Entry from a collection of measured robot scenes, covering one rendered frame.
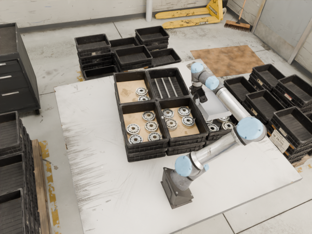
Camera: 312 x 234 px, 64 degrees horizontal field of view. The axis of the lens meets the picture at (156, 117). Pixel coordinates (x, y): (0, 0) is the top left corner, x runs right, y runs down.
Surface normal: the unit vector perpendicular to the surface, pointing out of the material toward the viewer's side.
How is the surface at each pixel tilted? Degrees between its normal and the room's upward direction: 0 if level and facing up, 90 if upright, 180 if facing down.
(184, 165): 54
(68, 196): 0
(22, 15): 90
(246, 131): 40
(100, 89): 0
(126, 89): 0
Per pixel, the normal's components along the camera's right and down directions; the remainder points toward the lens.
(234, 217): 0.07, -0.67
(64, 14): 0.38, 0.70
